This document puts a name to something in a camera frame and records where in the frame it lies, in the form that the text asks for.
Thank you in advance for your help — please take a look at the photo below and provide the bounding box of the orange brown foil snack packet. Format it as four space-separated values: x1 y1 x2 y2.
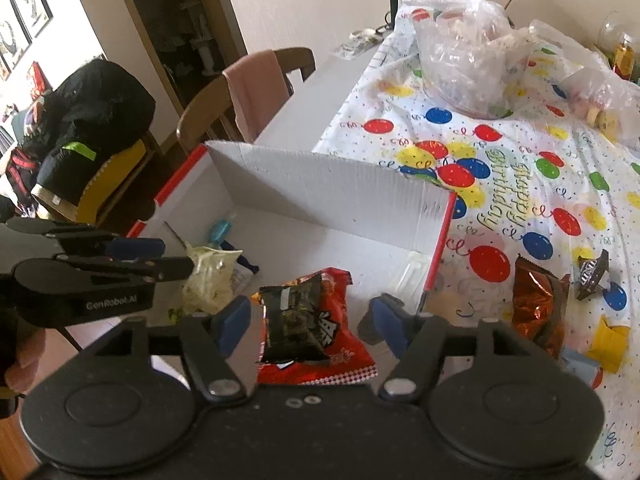
511 256 571 358

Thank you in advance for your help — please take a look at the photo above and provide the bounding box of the person's left hand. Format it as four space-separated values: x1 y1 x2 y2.
4 327 48 396

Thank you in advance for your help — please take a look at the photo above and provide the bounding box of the pink cloth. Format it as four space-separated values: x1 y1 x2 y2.
222 50 293 143

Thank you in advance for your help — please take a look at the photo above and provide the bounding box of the small clutter beside lamp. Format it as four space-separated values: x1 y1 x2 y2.
332 26 386 61

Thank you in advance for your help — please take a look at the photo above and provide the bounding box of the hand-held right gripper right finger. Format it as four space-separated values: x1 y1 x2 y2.
357 294 527 402

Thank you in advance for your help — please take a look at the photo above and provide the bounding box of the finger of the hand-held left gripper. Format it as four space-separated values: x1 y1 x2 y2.
12 254 195 287
4 217 167 262

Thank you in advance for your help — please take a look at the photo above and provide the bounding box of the black jacket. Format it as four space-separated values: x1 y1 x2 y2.
20 57 157 206

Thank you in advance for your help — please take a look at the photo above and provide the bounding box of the large clear plastic bag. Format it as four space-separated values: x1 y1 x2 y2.
412 0 533 120

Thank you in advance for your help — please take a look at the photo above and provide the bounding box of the red snack packet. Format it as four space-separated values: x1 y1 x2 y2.
250 267 378 387

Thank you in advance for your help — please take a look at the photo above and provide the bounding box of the yellow chair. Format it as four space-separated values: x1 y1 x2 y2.
32 130 161 231

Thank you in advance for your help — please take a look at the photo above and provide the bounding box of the balloon print birthday tablecloth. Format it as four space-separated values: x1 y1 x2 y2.
312 0 640 478

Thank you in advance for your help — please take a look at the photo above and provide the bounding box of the teal candy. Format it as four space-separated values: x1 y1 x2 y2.
209 217 233 247

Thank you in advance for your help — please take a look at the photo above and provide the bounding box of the black snack packet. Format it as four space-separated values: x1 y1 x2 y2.
257 276 331 366

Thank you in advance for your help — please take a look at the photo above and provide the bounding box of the cream snack packet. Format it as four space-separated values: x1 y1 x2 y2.
181 242 244 317

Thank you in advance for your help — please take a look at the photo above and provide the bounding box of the framed wall picture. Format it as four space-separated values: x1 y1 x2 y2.
0 20 26 81
6 0 54 41

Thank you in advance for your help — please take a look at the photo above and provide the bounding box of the white red cardboard box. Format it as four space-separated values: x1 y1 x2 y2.
124 140 458 321

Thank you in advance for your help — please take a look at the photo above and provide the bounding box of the clear bag of cookies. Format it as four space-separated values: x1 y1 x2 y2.
527 19 640 147

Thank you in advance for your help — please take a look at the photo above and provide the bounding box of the yellow candy packet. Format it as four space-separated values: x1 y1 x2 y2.
589 316 632 373

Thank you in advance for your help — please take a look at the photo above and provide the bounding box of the glass jar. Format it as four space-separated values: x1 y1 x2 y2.
597 10 638 81

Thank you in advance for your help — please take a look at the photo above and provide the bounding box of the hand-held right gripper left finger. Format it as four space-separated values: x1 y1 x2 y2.
102 295 252 404

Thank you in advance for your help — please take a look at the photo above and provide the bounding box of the light blue packet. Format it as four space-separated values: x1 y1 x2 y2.
560 345 608 390

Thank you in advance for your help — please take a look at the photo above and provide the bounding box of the white blue snack packet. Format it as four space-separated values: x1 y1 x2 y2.
220 241 261 293

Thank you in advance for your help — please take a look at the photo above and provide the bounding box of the small dark chocolate packet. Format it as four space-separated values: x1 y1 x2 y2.
575 249 612 302

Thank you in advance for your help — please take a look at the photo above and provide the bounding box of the dark wooden chair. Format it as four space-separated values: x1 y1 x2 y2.
176 47 317 157

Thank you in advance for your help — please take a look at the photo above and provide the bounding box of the dark wooden shelf cabinet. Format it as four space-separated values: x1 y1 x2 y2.
109 0 250 116

